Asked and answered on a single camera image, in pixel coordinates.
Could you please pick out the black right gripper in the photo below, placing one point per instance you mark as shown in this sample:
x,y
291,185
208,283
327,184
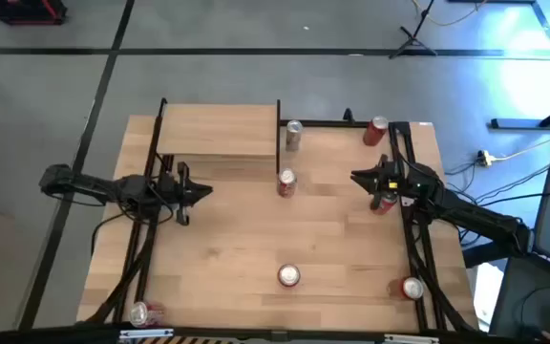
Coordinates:
x,y
389,179

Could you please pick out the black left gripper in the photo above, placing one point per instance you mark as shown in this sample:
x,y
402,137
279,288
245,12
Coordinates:
x,y
172,188

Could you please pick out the red strawberry Fanta can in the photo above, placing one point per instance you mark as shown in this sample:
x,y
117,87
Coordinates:
x,y
386,205
289,275

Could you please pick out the red Coke Zero can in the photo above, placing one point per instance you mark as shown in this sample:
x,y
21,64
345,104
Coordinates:
x,y
374,135

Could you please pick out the red Coca-Cola can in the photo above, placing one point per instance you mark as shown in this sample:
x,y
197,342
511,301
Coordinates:
x,y
286,188

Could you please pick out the slim blue silver can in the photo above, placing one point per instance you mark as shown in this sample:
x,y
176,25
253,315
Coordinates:
x,y
294,138

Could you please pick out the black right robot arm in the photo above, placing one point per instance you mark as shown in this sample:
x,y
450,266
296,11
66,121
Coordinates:
x,y
471,212

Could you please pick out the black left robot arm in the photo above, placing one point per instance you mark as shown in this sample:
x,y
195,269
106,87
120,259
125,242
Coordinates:
x,y
89,184

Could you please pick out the small black clamp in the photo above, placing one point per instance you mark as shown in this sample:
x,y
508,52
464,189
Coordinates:
x,y
348,115

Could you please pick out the black table edge bar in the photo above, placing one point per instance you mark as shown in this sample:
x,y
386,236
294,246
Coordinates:
x,y
327,123

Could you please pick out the red soda can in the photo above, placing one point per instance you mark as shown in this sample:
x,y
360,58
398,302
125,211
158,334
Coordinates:
x,y
141,314
412,288

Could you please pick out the white power strip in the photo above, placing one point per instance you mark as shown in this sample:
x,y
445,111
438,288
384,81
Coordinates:
x,y
484,157

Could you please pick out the black tripod stand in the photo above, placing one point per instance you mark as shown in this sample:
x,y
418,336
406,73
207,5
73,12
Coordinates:
x,y
412,42

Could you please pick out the yellow black hazard tape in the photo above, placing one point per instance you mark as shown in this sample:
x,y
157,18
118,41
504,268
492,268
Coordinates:
x,y
184,340

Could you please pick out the black desk leg base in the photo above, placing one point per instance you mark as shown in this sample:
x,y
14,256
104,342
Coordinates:
x,y
518,124

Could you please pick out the dark gray desk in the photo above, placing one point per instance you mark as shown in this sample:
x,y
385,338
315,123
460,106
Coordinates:
x,y
533,296

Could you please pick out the red and black case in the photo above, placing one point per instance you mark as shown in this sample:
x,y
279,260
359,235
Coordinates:
x,y
27,12

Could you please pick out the black right frame rails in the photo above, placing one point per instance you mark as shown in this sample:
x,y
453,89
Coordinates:
x,y
394,141

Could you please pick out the black frame rails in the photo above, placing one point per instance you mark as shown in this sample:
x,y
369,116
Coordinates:
x,y
394,141
145,265

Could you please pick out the wooden shelf with black frame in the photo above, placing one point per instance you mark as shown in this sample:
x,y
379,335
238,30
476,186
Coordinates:
x,y
217,129

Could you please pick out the black left frame rails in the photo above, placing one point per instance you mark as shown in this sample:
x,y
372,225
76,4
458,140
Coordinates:
x,y
145,265

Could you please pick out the silver metal bracket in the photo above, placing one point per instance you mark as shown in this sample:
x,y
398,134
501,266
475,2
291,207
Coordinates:
x,y
146,333
411,339

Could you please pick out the black front frame bar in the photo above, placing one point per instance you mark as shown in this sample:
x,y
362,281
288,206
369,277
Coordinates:
x,y
256,335

